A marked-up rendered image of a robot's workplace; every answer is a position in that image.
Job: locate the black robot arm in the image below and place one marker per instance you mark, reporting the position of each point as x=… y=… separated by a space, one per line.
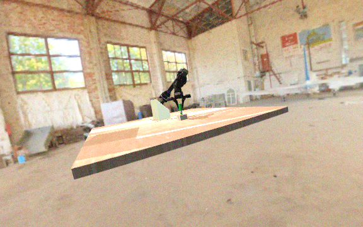
x=181 y=79

